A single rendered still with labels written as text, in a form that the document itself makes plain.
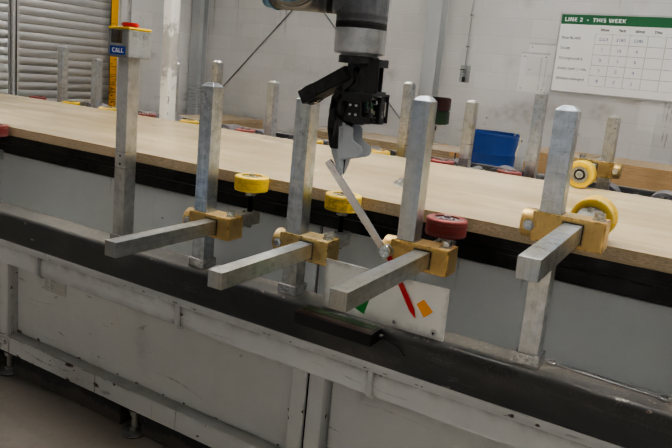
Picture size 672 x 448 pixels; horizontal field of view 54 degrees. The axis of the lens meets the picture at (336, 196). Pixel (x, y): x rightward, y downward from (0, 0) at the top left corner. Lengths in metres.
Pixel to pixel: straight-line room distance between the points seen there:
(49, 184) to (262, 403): 0.97
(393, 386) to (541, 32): 7.56
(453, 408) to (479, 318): 0.23
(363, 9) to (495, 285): 0.63
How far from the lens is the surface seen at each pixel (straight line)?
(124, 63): 1.65
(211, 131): 1.46
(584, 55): 8.49
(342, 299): 0.95
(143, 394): 2.14
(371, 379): 1.37
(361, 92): 1.16
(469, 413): 1.31
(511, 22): 8.81
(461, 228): 1.28
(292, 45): 10.43
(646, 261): 1.30
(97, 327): 2.25
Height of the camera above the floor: 1.16
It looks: 11 degrees down
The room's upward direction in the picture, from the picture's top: 6 degrees clockwise
